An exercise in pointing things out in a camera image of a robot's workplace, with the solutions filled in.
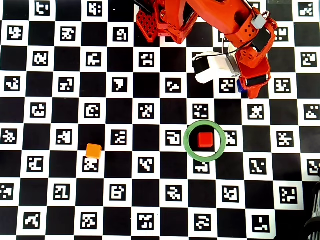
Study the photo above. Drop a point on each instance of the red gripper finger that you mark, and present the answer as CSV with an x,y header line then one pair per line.
x,y
253,92

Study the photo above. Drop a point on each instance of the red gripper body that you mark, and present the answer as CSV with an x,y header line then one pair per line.
x,y
258,80

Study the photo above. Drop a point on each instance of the blue cube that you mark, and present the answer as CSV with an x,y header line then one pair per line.
x,y
240,87

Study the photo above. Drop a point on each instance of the red cube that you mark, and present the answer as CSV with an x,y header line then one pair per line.
x,y
205,139

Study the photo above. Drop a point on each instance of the red robot base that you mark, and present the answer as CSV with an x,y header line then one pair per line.
x,y
146,25

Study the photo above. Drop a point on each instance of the orange cube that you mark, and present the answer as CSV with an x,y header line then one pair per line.
x,y
93,150

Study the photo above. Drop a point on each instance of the black white marker checkerboard mat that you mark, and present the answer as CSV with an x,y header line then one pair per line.
x,y
75,112

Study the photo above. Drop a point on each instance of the white mounted wrist camera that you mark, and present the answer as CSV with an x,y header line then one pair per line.
x,y
215,65

